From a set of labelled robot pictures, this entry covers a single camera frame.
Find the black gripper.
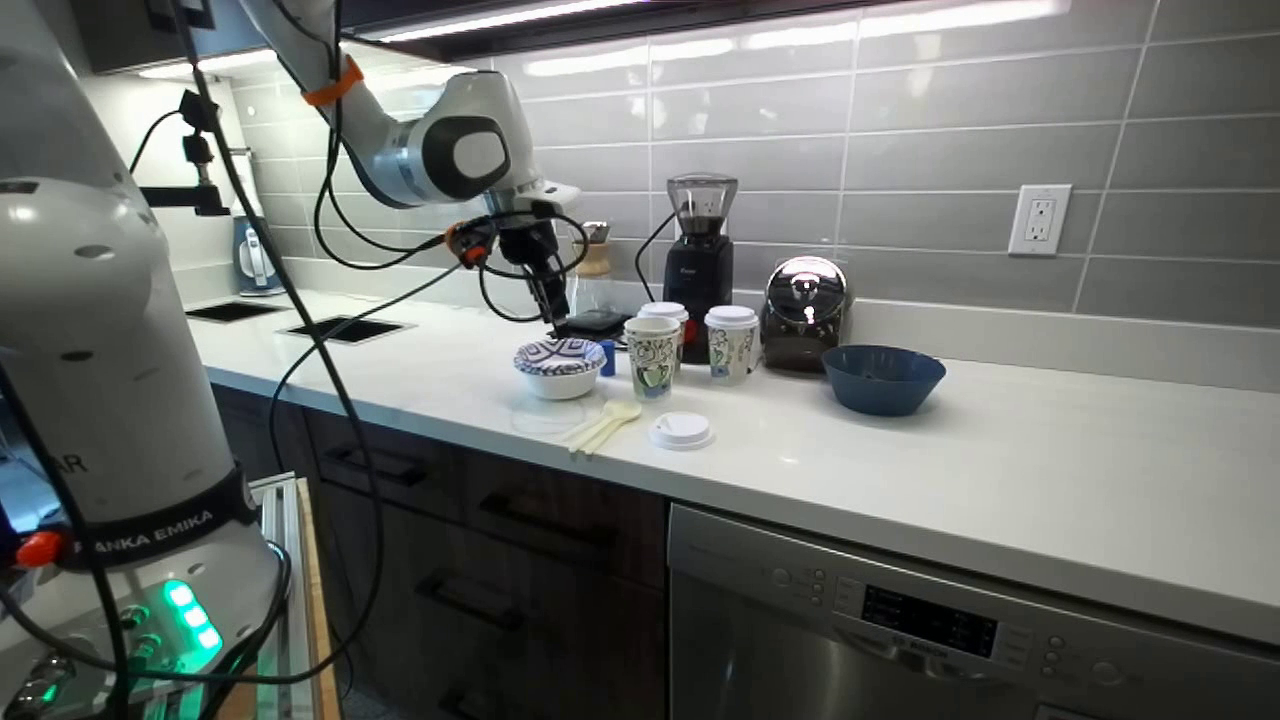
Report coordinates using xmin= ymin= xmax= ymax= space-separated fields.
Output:
xmin=490 ymin=211 xmax=576 ymax=329

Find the dark blue bowl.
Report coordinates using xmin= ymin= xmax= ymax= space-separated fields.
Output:
xmin=821 ymin=341 xmax=950 ymax=421

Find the black coffee scale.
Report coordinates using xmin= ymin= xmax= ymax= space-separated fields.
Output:
xmin=548 ymin=309 xmax=631 ymax=345

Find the glass coffee carafe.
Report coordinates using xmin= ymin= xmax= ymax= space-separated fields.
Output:
xmin=569 ymin=215 xmax=621 ymax=321

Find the patterned cup with white lid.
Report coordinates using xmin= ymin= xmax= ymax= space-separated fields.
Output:
xmin=634 ymin=302 xmax=690 ymax=367
xmin=699 ymin=304 xmax=765 ymax=379

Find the open patterned paper cup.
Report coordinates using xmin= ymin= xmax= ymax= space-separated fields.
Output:
xmin=621 ymin=315 xmax=688 ymax=401

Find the pale wooden stir stick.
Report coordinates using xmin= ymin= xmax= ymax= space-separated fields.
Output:
xmin=572 ymin=401 xmax=649 ymax=458
xmin=564 ymin=406 xmax=631 ymax=461

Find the black coffee grinder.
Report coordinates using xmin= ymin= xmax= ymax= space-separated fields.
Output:
xmin=660 ymin=172 xmax=741 ymax=367

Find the white round cup lid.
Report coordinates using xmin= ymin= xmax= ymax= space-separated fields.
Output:
xmin=653 ymin=407 xmax=717 ymax=453

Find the round chrome appliance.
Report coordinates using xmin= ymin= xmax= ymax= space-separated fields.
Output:
xmin=757 ymin=252 xmax=857 ymax=377

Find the dark wood cabinet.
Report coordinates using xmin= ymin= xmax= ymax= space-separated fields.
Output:
xmin=212 ymin=385 xmax=671 ymax=720

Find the under-cabinet light strip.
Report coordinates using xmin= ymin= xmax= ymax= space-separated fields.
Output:
xmin=372 ymin=0 xmax=1071 ymax=82

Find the stainless steel dishwasher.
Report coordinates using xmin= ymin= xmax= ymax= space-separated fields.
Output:
xmin=662 ymin=499 xmax=1280 ymax=720

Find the black grinder power cable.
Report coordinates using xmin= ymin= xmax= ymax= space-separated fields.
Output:
xmin=631 ymin=203 xmax=680 ymax=309

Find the black drawer handle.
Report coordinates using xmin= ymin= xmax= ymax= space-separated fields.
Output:
xmin=413 ymin=573 xmax=533 ymax=636
xmin=322 ymin=445 xmax=432 ymax=491
xmin=474 ymin=490 xmax=621 ymax=553

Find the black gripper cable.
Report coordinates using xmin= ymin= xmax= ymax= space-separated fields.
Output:
xmin=256 ymin=211 xmax=592 ymax=683

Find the orange cable tie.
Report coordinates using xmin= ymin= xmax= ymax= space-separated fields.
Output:
xmin=301 ymin=58 xmax=368 ymax=114

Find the pale robot stand frame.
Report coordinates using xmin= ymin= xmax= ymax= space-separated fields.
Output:
xmin=244 ymin=464 xmax=342 ymax=720

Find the black camera on stand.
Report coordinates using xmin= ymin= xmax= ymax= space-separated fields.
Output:
xmin=132 ymin=84 xmax=232 ymax=221

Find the empty white wall outlet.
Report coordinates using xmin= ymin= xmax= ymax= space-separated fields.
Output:
xmin=1005 ymin=179 xmax=1075 ymax=260

